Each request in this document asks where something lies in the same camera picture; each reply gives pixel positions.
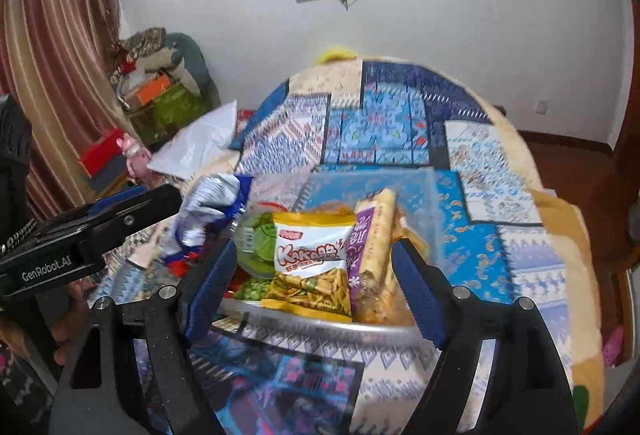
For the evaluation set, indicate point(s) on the pile of clothes and boxes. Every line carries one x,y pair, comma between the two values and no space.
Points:
162,82

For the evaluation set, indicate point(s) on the wall power socket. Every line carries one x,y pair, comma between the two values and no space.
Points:
541,107

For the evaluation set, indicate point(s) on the golden crispy snack bag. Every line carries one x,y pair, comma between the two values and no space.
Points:
387,305

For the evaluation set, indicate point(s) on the striped curtain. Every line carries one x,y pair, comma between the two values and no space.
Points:
57,58

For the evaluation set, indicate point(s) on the person's left hand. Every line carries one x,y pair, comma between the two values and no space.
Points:
65,328

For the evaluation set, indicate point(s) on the green peas packet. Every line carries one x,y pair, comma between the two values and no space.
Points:
252,290

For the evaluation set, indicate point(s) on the purple yellow roll cake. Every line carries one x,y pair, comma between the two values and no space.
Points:
365,244

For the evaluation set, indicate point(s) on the red box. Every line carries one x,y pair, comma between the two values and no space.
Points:
96,157

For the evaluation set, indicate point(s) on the green jelly cup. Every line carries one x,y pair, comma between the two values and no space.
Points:
254,235

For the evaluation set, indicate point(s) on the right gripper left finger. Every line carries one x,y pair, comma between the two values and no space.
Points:
100,391

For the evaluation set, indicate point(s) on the yellow object behind bed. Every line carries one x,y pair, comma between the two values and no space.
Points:
335,54

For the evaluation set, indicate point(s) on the white pillow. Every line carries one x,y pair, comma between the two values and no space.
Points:
197,144

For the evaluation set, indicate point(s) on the patchwork patterned bed quilt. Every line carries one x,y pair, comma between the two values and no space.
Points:
460,172

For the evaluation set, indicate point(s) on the blue white snack bag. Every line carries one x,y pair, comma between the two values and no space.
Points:
209,206

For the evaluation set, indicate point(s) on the yellow Kakabb snack bag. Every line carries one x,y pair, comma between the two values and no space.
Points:
310,266

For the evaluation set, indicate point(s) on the clear plastic storage box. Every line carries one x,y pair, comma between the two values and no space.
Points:
339,192

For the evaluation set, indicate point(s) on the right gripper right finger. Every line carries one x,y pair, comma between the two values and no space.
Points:
527,390

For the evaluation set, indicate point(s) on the pink plush toy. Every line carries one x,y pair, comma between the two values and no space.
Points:
137,156

